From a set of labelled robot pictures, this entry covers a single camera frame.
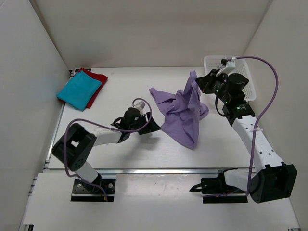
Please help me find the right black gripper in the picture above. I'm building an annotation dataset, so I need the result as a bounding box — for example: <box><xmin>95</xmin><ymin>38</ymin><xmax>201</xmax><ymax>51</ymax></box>
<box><xmin>196</xmin><ymin>70</ymin><xmax>231</xmax><ymax>103</ymax></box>

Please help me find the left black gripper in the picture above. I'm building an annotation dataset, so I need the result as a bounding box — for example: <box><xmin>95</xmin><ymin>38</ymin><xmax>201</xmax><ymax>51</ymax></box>
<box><xmin>129</xmin><ymin>111</ymin><xmax>160</xmax><ymax>134</ymax></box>

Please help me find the lavender t-shirt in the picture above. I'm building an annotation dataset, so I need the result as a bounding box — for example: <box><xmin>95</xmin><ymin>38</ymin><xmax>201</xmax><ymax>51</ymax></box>
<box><xmin>149</xmin><ymin>71</ymin><xmax>209</xmax><ymax>150</ymax></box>

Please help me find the red t-shirt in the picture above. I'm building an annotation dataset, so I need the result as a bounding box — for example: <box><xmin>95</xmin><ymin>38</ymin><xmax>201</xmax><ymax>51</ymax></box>
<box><xmin>60</xmin><ymin>67</ymin><xmax>109</xmax><ymax>109</ymax></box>

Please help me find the teal t-shirt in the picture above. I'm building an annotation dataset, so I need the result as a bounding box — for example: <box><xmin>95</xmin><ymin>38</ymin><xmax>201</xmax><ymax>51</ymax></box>
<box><xmin>56</xmin><ymin>71</ymin><xmax>102</xmax><ymax>111</ymax></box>

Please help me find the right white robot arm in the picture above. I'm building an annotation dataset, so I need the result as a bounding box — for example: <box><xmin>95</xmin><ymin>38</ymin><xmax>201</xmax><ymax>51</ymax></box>
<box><xmin>196</xmin><ymin>70</ymin><xmax>297</xmax><ymax>203</ymax></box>

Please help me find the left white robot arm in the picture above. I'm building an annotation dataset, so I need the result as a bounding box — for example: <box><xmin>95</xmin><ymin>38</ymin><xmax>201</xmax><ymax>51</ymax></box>
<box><xmin>51</xmin><ymin>105</ymin><xmax>161</xmax><ymax>193</ymax></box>

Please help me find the white plastic laundry basket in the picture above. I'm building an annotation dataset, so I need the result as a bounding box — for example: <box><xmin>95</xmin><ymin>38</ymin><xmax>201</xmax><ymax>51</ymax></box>
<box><xmin>203</xmin><ymin>55</ymin><xmax>257</xmax><ymax>102</ymax></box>

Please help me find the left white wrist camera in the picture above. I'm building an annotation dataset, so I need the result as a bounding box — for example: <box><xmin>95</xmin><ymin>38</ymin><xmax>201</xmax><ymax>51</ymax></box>
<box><xmin>132</xmin><ymin>101</ymin><xmax>146</xmax><ymax>115</ymax></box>

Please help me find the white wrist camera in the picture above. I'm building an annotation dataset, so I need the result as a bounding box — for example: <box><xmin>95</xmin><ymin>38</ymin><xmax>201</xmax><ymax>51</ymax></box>
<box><xmin>216</xmin><ymin>57</ymin><xmax>236</xmax><ymax>77</ymax></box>
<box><xmin>132</xmin><ymin>101</ymin><xmax>146</xmax><ymax>115</ymax></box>

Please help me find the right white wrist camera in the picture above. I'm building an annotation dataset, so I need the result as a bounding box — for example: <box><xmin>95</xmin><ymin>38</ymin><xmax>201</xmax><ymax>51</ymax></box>
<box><xmin>216</xmin><ymin>57</ymin><xmax>236</xmax><ymax>77</ymax></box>

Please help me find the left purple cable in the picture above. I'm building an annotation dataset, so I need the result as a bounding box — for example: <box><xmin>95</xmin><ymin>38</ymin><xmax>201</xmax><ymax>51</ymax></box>
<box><xmin>64</xmin><ymin>98</ymin><xmax>153</xmax><ymax>202</ymax></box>

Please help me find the purple cable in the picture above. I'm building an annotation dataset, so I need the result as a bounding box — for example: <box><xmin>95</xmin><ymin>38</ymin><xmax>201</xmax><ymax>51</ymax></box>
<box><xmin>64</xmin><ymin>98</ymin><xmax>153</xmax><ymax>202</ymax></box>
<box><xmin>203</xmin><ymin>55</ymin><xmax>279</xmax><ymax>199</ymax></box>

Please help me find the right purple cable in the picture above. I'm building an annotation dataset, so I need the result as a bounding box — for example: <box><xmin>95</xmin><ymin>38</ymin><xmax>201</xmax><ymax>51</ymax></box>
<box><xmin>203</xmin><ymin>55</ymin><xmax>279</xmax><ymax>199</ymax></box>

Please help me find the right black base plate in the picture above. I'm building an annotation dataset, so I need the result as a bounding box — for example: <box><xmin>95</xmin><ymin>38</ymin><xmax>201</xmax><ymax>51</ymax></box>
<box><xmin>189</xmin><ymin>168</ymin><xmax>248</xmax><ymax>204</ymax></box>

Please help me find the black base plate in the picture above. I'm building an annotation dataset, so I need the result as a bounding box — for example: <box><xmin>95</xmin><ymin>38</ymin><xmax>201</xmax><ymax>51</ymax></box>
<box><xmin>189</xmin><ymin>168</ymin><xmax>248</xmax><ymax>204</ymax></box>
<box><xmin>71</xmin><ymin>175</ymin><xmax>116</xmax><ymax>202</ymax></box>

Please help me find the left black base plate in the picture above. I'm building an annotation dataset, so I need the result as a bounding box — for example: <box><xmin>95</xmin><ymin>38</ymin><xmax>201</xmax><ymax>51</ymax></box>
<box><xmin>71</xmin><ymin>175</ymin><xmax>116</xmax><ymax>202</ymax></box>

